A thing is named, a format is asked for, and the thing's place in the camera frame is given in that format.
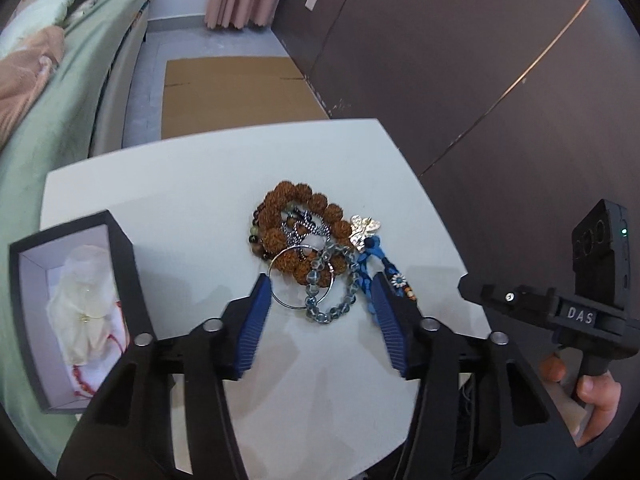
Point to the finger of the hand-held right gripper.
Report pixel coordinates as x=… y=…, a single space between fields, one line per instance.
x=472 y=294

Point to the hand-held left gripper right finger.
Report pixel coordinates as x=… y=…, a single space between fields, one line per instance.
x=392 y=321

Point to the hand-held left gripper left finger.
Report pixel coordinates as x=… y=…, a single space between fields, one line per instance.
x=252 y=321

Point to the thin silver bangle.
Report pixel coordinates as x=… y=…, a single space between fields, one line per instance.
x=287 y=305

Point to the silver butterfly charm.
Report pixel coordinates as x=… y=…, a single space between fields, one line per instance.
x=365 y=230

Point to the black jewelry box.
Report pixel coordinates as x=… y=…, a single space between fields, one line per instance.
x=30 y=320

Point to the person's right hand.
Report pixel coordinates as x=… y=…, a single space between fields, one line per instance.
x=602 y=400

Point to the white fabric flower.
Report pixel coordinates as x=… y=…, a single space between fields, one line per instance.
x=82 y=290

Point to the flat cardboard sheet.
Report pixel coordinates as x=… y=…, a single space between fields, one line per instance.
x=240 y=95

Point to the dark brown wardrobe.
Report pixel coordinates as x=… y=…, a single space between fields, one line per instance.
x=425 y=60

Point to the bed with green sheet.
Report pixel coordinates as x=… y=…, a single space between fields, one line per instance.
x=75 y=90

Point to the pink flowered blanket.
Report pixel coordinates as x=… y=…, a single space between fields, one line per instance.
x=25 y=65

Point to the light green quilt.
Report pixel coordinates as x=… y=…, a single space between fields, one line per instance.
x=45 y=7

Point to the white wall socket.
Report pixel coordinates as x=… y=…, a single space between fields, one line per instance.
x=312 y=1

